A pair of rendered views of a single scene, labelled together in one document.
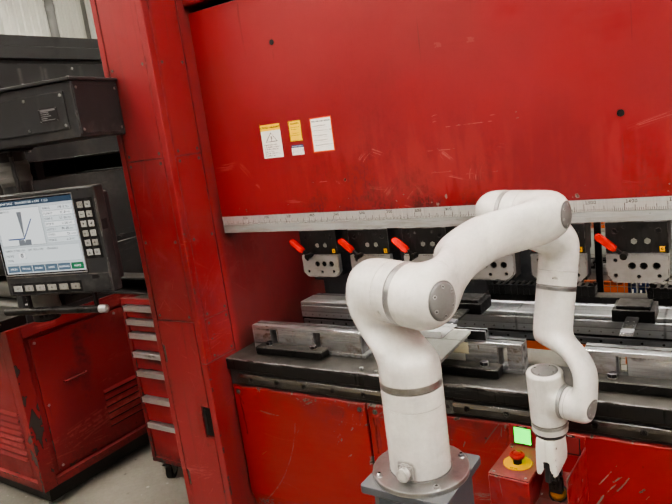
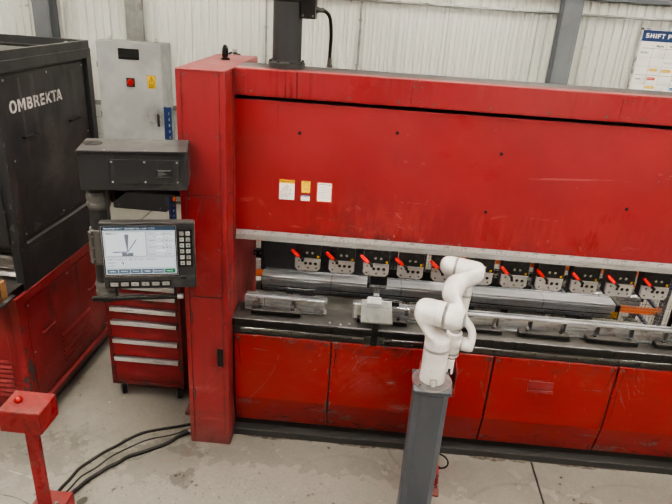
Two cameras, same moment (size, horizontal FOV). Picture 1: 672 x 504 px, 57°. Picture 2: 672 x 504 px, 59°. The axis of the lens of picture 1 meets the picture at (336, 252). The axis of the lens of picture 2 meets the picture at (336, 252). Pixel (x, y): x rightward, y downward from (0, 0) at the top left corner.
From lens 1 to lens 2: 193 cm
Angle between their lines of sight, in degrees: 32
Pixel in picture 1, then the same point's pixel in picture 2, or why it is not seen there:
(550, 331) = not seen: hidden behind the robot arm
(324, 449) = (297, 367)
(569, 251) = not seen: hidden behind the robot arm
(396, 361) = (439, 342)
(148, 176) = (204, 206)
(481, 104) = (422, 195)
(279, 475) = (260, 384)
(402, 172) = (371, 220)
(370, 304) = (433, 320)
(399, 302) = (451, 322)
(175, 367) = (199, 325)
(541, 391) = (454, 340)
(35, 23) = not seen: outside the picture
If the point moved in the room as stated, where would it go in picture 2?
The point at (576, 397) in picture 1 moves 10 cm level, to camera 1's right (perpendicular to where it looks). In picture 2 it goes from (470, 342) to (484, 338)
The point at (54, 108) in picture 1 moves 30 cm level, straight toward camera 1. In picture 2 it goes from (170, 170) to (212, 184)
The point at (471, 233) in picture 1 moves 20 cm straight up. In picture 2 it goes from (459, 285) to (465, 246)
